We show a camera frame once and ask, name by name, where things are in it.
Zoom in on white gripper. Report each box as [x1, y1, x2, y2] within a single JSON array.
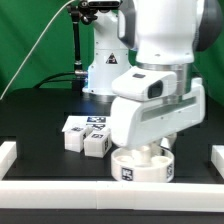
[[109, 77, 207, 151]]

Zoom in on white round stool seat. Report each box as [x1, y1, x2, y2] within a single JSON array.
[[111, 146, 174, 183]]

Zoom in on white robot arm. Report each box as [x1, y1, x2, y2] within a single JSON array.
[[87, 0, 222, 149]]

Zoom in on paper sheet with markers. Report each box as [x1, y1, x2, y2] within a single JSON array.
[[62, 116, 110, 132]]

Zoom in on white right barrier wall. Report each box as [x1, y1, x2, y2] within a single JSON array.
[[211, 145, 224, 179]]

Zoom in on white barrier wall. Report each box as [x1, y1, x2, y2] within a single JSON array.
[[0, 141, 17, 181], [211, 145, 224, 179], [0, 181, 224, 212]]

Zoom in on white front barrier wall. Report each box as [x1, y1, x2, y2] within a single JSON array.
[[0, 181, 224, 212]]

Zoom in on black cables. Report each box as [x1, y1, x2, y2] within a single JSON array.
[[32, 71, 83, 90]]

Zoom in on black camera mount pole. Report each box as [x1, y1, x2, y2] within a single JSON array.
[[67, 4, 85, 94]]

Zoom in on white left barrier wall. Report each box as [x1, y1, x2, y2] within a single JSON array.
[[0, 141, 17, 181]]

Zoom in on black camera on mount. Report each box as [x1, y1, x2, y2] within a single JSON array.
[[80, 0, 121, 10]]

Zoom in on white cable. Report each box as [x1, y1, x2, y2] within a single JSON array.
[[0, 0, 78, 101]]

